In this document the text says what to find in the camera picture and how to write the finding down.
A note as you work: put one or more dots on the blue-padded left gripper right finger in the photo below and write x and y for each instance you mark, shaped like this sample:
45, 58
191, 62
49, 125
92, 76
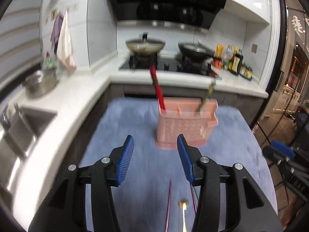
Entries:
247, 208

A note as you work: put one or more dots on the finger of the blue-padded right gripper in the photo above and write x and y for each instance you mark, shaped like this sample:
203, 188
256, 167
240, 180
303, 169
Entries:
287, 151

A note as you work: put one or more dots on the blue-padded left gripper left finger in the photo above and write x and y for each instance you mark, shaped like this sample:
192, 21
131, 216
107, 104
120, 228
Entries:
63, 208

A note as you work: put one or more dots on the dark red chopstick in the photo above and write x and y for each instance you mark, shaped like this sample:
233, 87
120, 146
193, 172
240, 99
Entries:
193, 198
155, 82
168, 207

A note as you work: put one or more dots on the gold flower spoon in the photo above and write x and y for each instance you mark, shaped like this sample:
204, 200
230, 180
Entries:
183, 205

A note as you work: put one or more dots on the steel kitchen sink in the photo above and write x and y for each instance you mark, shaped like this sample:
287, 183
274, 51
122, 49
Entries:
17, 143

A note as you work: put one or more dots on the white kitchen countertop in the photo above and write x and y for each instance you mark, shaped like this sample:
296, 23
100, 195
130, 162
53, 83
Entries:
71, 100

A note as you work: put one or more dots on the spice jar rack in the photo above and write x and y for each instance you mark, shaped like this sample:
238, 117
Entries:
246, 71

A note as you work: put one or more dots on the dark soy sauce bottle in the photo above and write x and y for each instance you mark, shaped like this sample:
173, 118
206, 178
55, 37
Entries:
236, 62

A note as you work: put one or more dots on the chrome faucet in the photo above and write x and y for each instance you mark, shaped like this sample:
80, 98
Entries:
6, 122

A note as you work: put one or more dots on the clear plastic bottle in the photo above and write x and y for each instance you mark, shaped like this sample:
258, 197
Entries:
227, 54

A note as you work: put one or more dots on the pink perforated utensil holder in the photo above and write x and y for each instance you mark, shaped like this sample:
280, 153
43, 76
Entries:
181, 117

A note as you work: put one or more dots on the red instant noodle cup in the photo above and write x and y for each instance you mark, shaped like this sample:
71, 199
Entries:
217, 64

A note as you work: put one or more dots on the yellow snack packet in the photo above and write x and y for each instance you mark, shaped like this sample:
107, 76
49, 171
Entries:
218, 52

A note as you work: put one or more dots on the steel colander bowl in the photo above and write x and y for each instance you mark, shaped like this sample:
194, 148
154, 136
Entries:
40, 82

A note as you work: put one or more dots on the black wok with lid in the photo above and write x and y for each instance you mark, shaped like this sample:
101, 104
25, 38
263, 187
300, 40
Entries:
196, 51

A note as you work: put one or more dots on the green dish soap bottle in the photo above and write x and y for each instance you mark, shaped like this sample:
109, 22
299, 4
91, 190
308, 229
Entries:
50, 62

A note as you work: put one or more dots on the white hanging towel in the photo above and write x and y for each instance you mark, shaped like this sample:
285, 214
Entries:
64, 49

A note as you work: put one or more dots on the black gas stove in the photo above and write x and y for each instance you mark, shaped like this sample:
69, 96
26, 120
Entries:
180, 63

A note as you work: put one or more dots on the black range hood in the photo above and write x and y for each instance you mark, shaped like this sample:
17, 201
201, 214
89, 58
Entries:
196, 13

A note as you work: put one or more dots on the beige wok with lid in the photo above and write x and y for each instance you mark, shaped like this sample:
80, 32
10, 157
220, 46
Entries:
145, 45

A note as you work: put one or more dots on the purple hanging cloth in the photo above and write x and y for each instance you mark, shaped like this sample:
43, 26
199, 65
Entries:
56, 32

